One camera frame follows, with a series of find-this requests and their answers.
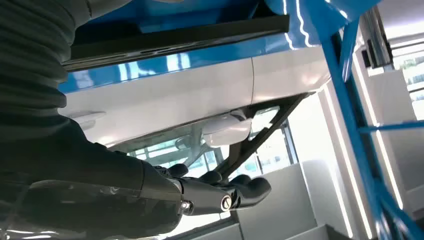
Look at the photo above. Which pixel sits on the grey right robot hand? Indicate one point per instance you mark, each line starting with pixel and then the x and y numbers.
pixel 99 192

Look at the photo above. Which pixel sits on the white partition panel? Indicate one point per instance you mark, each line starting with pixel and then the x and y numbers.
pixel 275 205

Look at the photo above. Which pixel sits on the white car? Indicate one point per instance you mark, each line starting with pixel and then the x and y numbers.
pixel 182 96

